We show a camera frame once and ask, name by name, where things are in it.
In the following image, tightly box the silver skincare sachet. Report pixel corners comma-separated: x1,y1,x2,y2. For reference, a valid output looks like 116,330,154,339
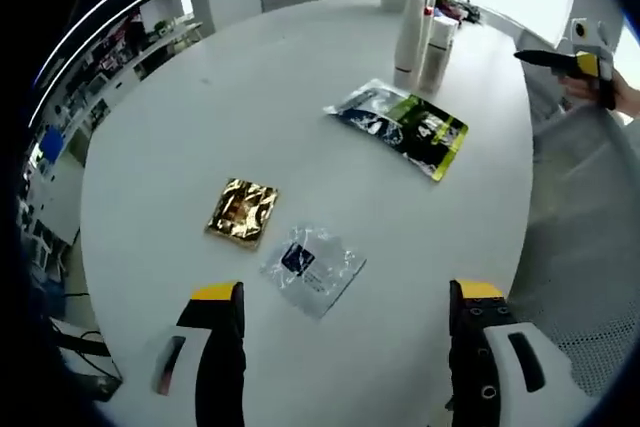
259,222,368,321

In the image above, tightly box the white skincare bottle clear cap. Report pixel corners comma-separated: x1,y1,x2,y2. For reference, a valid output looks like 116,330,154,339
418,16,459,94

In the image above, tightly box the person's right hand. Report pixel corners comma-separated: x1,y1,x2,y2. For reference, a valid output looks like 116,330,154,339
563,74,629,112

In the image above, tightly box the white skincare tube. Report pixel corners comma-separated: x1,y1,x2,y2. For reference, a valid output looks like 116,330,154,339
393,0,430,88

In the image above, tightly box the green black skincare sachet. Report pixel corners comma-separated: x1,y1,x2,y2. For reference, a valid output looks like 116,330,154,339
323,78,470,183

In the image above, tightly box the black bundle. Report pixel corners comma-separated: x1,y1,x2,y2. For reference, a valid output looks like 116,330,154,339
462,1,489,26

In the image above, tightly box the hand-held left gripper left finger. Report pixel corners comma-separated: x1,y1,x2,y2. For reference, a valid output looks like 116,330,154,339
148,280,248,427

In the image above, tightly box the grey mesh office chair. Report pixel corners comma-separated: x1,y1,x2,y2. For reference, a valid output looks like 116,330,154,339
507,96,640,398

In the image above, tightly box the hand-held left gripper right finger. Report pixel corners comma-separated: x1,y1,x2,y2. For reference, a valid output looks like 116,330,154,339
447,278,575,427

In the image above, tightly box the gold skincare sachet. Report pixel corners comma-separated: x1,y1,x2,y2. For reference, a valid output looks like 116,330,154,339
203,177,280,250

